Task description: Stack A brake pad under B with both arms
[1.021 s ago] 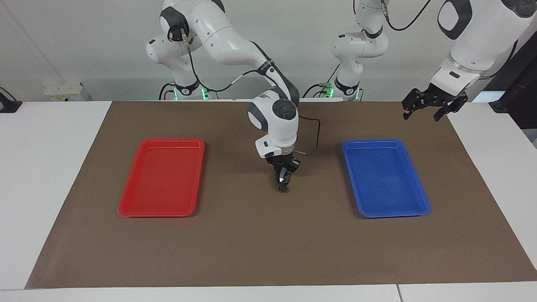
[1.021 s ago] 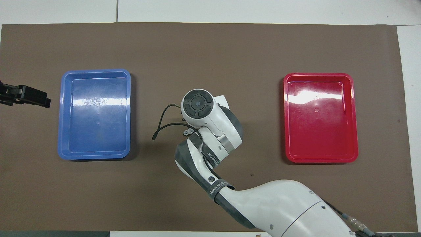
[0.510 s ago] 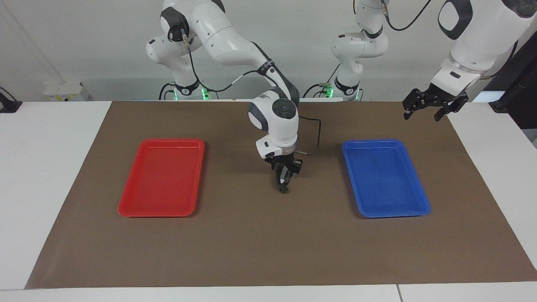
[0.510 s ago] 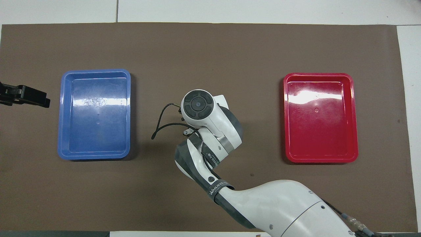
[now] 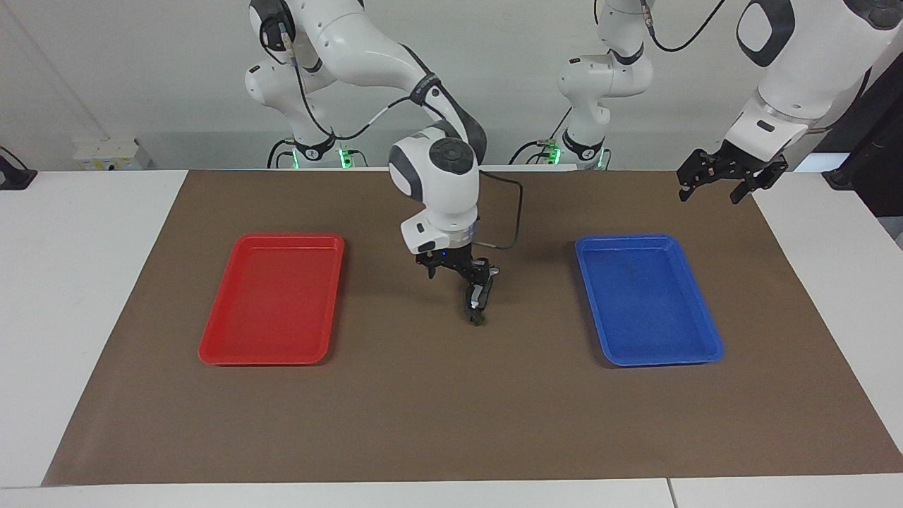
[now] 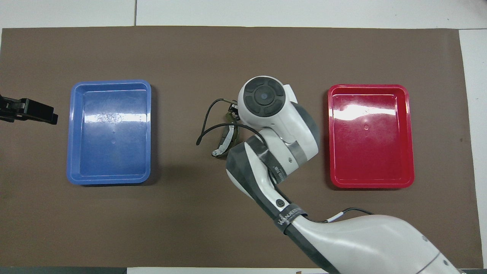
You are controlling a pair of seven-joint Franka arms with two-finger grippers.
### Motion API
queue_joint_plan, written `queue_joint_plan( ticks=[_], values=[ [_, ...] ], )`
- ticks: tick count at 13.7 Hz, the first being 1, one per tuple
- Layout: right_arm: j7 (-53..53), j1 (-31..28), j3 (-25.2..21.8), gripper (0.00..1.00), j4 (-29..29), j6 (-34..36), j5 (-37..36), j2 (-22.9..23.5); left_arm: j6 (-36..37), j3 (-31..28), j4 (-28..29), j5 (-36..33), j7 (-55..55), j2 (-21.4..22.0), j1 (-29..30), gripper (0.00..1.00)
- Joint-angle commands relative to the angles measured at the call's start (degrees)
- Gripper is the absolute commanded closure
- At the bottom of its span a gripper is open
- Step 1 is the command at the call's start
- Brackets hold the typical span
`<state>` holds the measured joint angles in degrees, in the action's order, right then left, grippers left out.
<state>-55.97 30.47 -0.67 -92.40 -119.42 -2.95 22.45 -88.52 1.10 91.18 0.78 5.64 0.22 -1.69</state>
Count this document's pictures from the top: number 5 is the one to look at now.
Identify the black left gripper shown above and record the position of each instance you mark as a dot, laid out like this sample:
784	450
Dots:
734	164

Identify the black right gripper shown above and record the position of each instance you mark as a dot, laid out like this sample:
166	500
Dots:
451	261

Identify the curved metal brake shoe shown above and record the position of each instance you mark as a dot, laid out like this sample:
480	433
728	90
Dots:
479	300

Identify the dark grey brake pad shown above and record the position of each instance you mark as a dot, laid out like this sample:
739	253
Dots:
477	319

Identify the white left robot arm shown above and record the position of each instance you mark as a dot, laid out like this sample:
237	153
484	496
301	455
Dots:
811	63

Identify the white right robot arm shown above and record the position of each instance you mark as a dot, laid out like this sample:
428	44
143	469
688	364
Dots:
437	176

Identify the brown table mat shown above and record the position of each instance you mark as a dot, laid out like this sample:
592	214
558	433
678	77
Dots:
451	409

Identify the blue plastic tray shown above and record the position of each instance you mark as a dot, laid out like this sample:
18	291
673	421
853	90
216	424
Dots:
649	303

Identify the black angled stand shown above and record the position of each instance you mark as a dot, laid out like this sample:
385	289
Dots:
875	141

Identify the red plastic tray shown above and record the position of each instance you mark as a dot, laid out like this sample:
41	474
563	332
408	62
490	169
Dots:
275	303

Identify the black table clamp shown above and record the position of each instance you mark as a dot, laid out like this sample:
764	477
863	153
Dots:
14	173

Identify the white wall socket box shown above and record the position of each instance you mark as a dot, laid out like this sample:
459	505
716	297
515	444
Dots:
102	155

